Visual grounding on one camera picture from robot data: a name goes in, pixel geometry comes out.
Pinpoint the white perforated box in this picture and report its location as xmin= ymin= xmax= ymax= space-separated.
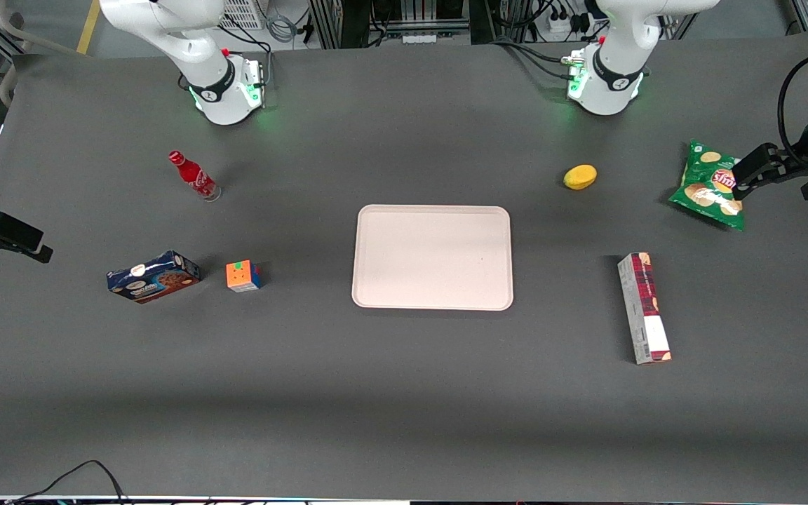
xmin=219 ymin=0 xmax=266 ymax=31

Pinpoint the yellow lemon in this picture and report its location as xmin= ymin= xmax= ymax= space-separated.
xmin=563 ymin=164 xmax=598 ymax=191

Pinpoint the green chips bag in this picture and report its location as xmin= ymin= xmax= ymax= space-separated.
xmin=668 ymin=140 xmax=747 ymax=231

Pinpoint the grey coiled cable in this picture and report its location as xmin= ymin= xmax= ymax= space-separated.
xmin=266 ymin=13 xmax=301 ymax=44

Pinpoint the blue cookie box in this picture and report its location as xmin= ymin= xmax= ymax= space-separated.
xmin=106 ymin=250 xmax=202 ymax=304

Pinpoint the colourful puzzle cube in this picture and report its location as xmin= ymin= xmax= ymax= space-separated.
xmin=225 ymin=260 xmax=263 ymax=293

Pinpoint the red cola bottle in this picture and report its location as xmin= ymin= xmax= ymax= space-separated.
xmin=168 ymin=150 xmax=222 ymax=203

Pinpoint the thin black cable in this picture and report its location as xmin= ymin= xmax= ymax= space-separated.
xmin=6 ymin=459 xmax=130 ymax=505

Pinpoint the red cookie box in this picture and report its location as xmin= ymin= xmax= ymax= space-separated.
xmin=617 ymin=252 xmax=673 ymax=365

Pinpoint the beige curved tube frame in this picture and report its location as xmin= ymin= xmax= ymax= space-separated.
xmin=0 ymin=0 xmax=86 ymax=106

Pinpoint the pale pink plastic tray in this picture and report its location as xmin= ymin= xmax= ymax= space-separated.
xmin=351 ymin=204 xmax=515 ymax=311

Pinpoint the white power strip with plugs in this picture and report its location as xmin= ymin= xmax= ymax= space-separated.
xmin=546 ymin=4 xmax=591 ymax=37

